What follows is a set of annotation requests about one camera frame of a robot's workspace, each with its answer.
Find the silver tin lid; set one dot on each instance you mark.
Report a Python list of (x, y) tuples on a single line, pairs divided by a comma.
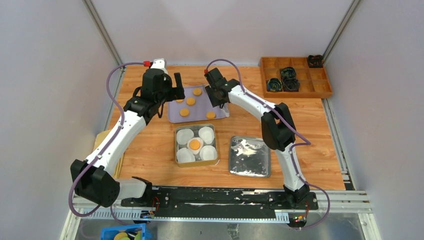
[(249, 157)]

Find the white paper cupcake liner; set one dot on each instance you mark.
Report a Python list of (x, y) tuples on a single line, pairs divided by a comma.
[(208, 153), (184, 155), (207, 134), (195, 152), (183, 136)]

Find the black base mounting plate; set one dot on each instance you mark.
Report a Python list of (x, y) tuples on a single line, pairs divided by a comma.
[(221, 203)]

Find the gold cookie tin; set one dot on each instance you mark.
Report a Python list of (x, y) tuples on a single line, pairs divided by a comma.
[(198, 162)]

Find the blue plastic bin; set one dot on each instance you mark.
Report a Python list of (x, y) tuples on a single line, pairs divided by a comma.
[(126, 232)]

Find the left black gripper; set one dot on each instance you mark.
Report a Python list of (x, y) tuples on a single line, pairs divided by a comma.
[(178, 91)]

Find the metal tongs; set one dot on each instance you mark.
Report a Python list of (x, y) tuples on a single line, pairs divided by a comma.
[(225, 108)]

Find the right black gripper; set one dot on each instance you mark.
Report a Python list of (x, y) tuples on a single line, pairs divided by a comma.
[(215, 102)]

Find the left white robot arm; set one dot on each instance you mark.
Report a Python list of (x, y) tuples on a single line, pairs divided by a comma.
[(92, 178)]

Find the lavender tray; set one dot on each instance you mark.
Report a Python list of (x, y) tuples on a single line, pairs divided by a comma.
[(198, 111)]

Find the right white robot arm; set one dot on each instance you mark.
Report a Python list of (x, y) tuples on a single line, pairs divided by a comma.
[(277, 127)]

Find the wooden compartment organizer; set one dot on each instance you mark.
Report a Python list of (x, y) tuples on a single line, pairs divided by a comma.
[(314, 82)]

